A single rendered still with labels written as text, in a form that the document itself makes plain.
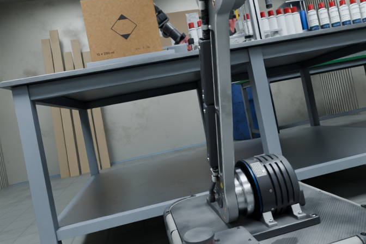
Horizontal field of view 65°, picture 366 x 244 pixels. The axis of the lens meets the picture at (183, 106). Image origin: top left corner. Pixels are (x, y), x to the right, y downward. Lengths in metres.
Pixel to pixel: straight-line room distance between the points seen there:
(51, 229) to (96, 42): 0.76
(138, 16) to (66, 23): 3.75
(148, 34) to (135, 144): 3.53
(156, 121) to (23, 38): 2.38
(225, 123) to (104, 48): 0.74
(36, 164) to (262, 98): 0.97
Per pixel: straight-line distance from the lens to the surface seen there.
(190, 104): 4.76
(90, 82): 1.24
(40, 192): 1.30
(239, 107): 4.19
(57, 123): 4.39
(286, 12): 1.96
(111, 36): 1.28
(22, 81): 1.27
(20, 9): 5.25
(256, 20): 1.69
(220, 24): 0.60
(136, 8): 1.31
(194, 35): 1.72
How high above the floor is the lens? 0.59
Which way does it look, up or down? 1 degrees up
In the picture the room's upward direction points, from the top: 11 degrees counter-clockwise
